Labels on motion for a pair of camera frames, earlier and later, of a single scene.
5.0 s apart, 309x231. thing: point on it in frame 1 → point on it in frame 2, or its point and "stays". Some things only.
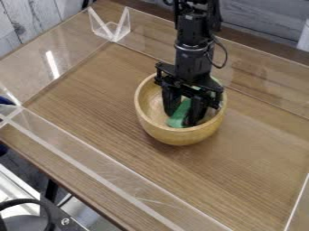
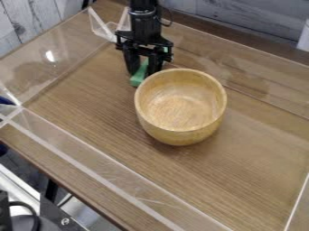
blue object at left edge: x=5 y=100 stays
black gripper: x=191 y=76 → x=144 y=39
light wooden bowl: x=152 y=114 stays
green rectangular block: x=179 y=120 → x=137 y=79
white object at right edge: x=303 y=41 stays
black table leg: x=52 y=191 stays
